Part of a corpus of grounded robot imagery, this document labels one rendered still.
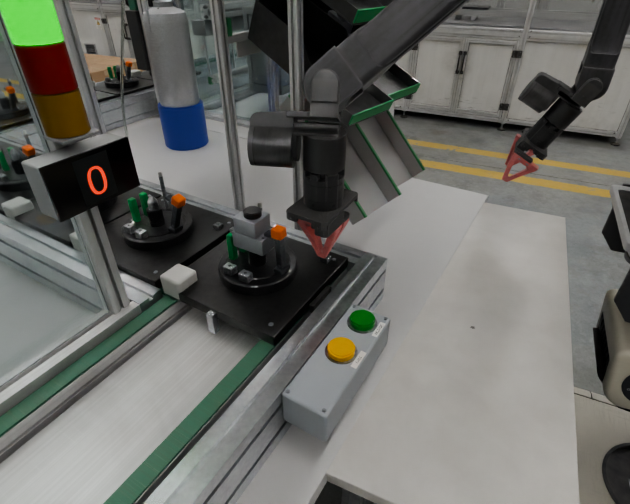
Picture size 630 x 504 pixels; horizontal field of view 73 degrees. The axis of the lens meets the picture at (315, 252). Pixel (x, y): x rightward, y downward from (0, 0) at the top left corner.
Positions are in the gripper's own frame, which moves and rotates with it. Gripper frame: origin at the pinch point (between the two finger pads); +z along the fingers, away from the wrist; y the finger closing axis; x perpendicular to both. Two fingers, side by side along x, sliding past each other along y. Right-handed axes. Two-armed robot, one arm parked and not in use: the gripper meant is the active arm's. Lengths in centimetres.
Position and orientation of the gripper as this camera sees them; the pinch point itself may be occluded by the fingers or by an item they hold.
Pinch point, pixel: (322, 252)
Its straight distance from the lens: 66.9
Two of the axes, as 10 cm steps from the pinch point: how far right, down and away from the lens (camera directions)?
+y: -5.2, 5.0, -6.9
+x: 8.5, 3.2, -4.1
